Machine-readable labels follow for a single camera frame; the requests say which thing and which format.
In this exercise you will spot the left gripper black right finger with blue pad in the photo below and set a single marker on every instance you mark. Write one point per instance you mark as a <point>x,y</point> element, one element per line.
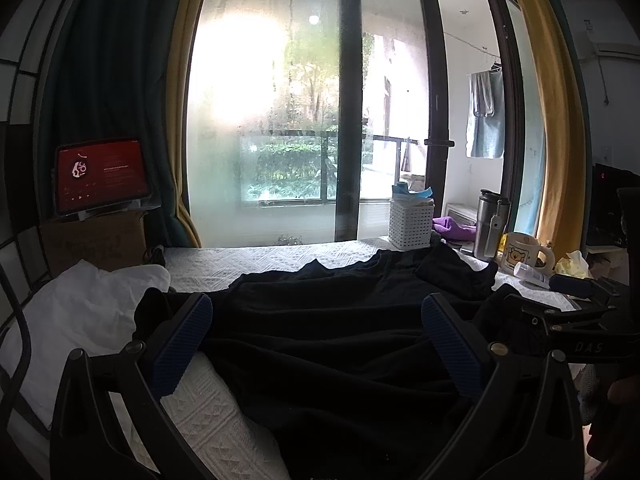
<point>522,418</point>

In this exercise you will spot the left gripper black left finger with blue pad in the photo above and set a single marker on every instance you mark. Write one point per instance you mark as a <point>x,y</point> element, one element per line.
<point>108,422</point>

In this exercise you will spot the black t-shirt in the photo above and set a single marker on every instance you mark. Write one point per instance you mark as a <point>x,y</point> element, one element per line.
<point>335,363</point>

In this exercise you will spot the hanging grey blue clothes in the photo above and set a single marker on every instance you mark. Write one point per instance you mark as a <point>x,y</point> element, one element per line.
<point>486,126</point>

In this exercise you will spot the yellow crumpled tissue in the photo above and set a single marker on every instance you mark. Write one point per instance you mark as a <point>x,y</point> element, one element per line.
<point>573,265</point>

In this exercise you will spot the white quilted bed cover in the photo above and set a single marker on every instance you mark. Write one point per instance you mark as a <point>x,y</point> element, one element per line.
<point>202,406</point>

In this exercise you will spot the small white bottle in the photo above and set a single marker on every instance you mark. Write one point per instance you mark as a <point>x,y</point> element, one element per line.
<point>530,275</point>

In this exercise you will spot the black monitor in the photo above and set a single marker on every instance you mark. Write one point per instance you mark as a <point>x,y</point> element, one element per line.
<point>614,206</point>

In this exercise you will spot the yellow curtain right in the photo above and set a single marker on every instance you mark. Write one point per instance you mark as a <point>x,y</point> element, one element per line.
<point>563,201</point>

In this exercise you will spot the yellow curtain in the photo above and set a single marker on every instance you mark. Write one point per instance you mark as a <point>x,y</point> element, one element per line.
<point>178,66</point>
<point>563,201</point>

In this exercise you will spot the white folded garment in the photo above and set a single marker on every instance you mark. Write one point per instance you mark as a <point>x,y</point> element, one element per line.
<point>84,307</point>

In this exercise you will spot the cream bear mug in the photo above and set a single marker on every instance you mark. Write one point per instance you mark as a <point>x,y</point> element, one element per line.
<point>523,248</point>

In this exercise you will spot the stainless steel tumbler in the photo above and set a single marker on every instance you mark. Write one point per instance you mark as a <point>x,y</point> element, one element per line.
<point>492,216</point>

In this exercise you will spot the brown cardboard box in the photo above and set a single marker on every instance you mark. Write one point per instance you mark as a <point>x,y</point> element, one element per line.
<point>109,242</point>

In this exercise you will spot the purple cloth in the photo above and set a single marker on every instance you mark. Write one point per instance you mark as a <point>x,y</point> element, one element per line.
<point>450,229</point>

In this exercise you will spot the white perforated plastic basket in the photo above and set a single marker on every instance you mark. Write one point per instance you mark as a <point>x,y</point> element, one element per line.
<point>411,223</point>

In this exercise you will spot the blue cloth in basket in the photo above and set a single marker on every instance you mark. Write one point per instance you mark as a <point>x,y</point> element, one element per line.
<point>402,192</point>

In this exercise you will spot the tablet with red screen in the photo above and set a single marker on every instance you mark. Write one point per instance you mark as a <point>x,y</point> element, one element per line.
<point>94,175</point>

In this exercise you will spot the dark green curtain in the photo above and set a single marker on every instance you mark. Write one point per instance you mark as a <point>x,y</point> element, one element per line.
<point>107,81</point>

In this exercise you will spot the yellow curtain left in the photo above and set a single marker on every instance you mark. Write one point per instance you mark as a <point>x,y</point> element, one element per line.
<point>178,66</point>

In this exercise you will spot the dark sliding door frame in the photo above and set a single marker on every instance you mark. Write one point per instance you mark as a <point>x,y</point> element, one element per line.
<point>349,136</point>

